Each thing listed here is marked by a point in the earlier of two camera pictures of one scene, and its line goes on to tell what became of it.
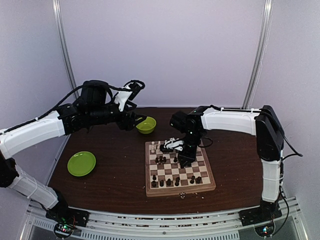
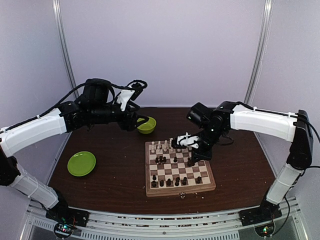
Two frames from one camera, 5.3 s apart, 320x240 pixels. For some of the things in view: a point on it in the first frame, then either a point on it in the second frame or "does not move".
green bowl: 147,126 does not move
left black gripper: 129,124 does not move
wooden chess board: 164,176 does not move
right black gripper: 183,157 → 199,155
